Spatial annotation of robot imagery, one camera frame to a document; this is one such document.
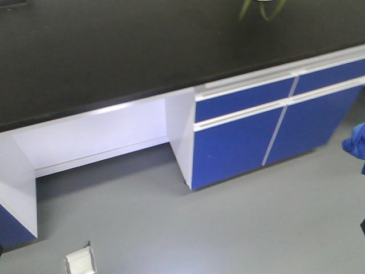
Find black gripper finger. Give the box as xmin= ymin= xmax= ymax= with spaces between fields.
xmin=360 ymin=219 xmax=365 ymax=234

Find blue microfiber cloth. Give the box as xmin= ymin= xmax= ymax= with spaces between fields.
xmin=342 ymin=123 xmax=364 ymax=160

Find blue and white cabinet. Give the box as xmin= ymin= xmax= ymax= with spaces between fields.
xmin=165 ymin=46 xmax=364 ymax=190

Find green plant leaves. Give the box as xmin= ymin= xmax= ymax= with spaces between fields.
xmin=238 ymin=0 xmax=286 ymax=21

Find white box on floor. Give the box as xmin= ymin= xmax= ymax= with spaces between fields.
xmin=64 ymin=241 xmax=97 ymax=274

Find blue cabinet far left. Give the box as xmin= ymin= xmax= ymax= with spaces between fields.
xmin=1 ymin=205 xmax=37 ymax=251

